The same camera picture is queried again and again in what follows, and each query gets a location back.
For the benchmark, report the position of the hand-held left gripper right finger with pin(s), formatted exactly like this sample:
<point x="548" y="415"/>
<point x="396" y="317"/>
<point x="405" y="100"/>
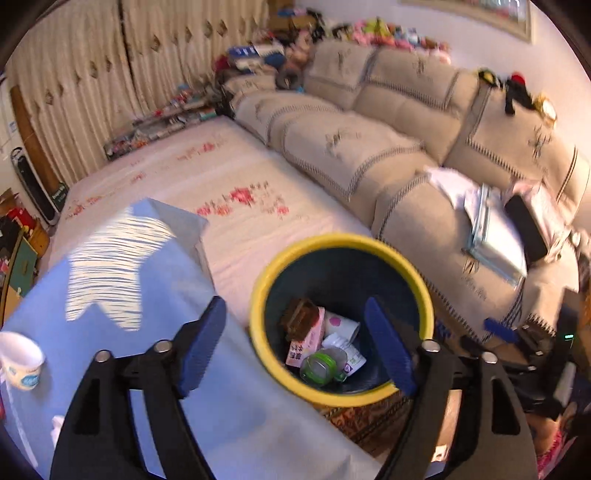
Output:
<point x="388" y="346"/>

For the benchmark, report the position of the yellow rimmed dark green bin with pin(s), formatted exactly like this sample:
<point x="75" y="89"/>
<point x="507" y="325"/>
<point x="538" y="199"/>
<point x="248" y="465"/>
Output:
<point x="337" y="272"/>

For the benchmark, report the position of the beige patterned curtain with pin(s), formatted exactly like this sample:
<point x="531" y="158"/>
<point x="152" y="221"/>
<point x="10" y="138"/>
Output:
<point x="184" y="46"/>
<point x="69" y="92"/>

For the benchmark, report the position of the red box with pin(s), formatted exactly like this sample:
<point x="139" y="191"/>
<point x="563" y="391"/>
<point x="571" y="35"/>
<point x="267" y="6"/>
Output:
<point x="21" y="218"/>

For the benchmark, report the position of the floral bed sheet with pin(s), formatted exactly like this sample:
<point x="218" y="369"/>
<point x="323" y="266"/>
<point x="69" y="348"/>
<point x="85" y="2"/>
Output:
<point x="277" y="184"/>

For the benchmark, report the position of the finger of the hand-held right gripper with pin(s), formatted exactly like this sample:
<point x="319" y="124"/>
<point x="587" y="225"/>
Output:
<point x="501" y="328"/>

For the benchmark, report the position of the grey neck pillow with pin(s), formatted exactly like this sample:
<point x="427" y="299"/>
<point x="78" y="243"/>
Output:
<point x="288" y="78"/>

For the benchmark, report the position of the teal tv cabinet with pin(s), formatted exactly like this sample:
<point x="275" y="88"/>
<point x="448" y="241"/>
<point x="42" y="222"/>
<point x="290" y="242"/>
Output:
<point x="23" y="263"/>

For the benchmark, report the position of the white yogurt cup blue label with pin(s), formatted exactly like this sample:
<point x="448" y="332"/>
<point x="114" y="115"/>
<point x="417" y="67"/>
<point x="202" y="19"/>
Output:
<point x="23" y="369"/>

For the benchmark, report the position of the brown wooden board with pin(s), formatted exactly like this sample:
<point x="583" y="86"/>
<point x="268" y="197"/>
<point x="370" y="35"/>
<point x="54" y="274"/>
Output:
<point x="32" y="134"/>

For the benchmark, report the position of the pink milk carton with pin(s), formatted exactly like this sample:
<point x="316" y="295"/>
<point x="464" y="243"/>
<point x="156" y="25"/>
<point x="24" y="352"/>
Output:
<point x="309" y="346"/>

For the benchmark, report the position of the white bottle green label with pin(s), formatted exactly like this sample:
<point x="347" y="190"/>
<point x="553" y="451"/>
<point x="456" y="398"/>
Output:
<point x="344" y="350"/>

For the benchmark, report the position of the pile of plush toys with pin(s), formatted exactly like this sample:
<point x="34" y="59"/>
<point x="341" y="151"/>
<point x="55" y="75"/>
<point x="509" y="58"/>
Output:
<point x="383" y="32"/>

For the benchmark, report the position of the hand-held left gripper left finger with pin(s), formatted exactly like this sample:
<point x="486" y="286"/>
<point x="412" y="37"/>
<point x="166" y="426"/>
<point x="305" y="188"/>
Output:
<point x="203" y="346"/>

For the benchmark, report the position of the large white paper cup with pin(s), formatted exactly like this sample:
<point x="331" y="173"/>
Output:
<point x="344" y="325"/>

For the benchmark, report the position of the green lidded plastic cup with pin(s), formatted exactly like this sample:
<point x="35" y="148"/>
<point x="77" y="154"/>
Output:
<point x="321" y="367"/>

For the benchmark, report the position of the blue star patch cloth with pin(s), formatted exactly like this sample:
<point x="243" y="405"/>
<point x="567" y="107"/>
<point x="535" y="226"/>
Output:
<point x="258" y="429"/>

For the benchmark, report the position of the yellow and black plush toy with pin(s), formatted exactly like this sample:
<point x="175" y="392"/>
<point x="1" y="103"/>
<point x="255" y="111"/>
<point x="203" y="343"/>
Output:
<point x="487" y="77"/>

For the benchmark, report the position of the patterned rug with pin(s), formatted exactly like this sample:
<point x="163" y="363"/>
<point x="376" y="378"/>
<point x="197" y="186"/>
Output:
<point x="364" y="420"/>

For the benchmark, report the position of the black and white tower fan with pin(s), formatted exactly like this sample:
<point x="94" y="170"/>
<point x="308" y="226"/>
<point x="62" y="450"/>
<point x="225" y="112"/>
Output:
<point x="32" y="184"/>

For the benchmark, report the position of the brown plastic tray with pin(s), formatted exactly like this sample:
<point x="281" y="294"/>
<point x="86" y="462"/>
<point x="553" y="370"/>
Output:
<point x="300" y="318"/>

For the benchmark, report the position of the small green box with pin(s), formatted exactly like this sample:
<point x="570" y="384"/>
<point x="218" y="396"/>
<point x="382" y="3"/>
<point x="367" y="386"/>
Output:
<point x="60" y="197"/>

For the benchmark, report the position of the white papers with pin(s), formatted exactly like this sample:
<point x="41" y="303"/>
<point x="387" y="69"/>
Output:
<point x="450" y="184"/>

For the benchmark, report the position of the framed flower painting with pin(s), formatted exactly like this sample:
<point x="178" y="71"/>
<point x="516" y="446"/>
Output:
<point x="485" y="14"/>

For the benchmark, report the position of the yellow and white plush toy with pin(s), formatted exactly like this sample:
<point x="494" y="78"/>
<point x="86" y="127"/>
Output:
<point x="545" y="110"/>

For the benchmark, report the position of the clear plastic document bag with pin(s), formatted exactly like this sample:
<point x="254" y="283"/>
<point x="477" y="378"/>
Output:
<point x="494" y="240"/>

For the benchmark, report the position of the black and red plush toy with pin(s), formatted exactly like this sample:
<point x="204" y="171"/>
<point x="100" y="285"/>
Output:
<point x="515" y="92"/>

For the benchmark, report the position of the beige sofa with deer covers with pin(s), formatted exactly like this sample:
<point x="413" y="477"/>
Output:
<point x="369" y="152"/>

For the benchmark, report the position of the glass coffee table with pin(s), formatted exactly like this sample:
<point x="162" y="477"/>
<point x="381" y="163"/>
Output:
<point x="157" y="124"/>

